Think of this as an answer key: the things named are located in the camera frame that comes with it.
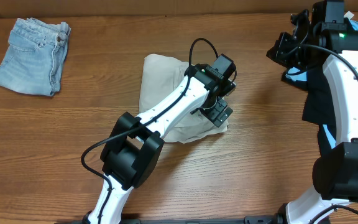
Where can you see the beige khaki shorts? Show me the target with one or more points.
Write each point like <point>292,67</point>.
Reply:
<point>161,75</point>

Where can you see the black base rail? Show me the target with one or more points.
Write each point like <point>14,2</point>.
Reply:
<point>194,221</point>

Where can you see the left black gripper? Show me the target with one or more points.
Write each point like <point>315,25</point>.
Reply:
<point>217,112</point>

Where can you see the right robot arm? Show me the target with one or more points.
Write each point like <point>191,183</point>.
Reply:
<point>321,57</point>

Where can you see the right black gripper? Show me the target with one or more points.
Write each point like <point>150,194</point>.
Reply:
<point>281,48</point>

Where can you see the folded light blue jeans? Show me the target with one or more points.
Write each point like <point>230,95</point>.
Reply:
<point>33,63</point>

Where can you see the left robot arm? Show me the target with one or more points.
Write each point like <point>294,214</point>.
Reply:
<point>131,152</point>

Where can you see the black garment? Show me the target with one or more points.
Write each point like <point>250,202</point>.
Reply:
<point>319,99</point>

